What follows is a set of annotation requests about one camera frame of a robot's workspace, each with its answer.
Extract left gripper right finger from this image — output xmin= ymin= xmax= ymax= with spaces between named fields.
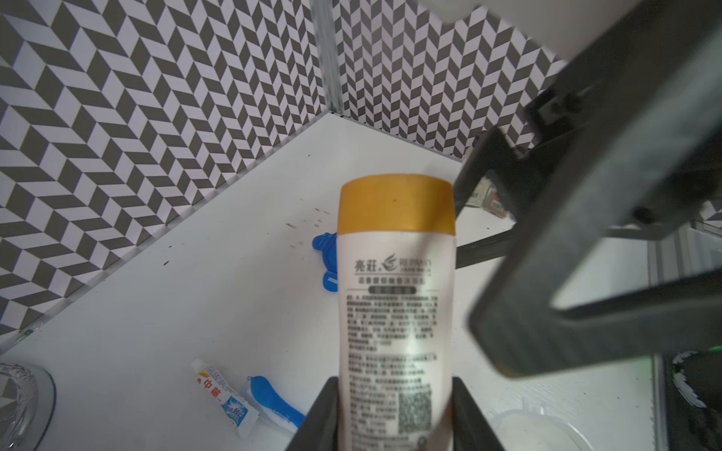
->
xmin=451 ymin=376 xmax=504 ymax=451

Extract blue toothbrush back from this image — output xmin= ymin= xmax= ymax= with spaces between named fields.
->
xmin=246 ymin=376 xmax=306 ymax=433

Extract blue lid under cup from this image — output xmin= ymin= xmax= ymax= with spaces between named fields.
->
xmin=312 ymin=233 xmax=338 ymax=293

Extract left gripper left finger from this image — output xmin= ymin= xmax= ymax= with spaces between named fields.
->
xmin=286 ymin=377 xmax=338 ymax=451

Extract chrome glass holder stand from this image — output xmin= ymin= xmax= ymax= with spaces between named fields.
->
xmin=1 ymin=362 xmax=56 ymax=450

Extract toothpaste tube back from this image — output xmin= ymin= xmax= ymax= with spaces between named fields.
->
xmin=191 ymin=358 xmax=259 ymax=440

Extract green herb spice jar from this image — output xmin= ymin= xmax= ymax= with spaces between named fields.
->
xmin=466 ymin=178 xmax=494 ymax=208

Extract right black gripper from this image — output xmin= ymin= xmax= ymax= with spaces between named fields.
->
xmin=453 ymin=1 xmax=721 ymax=378

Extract clear cup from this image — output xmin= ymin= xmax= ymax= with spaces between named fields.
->
xmin=490 ymin=410 xmax=592 ymax=451

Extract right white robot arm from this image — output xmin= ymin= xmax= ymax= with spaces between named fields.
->
xmin=453 ymin=1 xmax=721 ymax=450

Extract brown spice jar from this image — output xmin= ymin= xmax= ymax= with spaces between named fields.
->
xmin=482 ymin=187 xmax=514 ymax=220

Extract white bottle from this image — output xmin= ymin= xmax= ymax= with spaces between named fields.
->
xmin=337 ymin=174 xmax=457 ymax=450

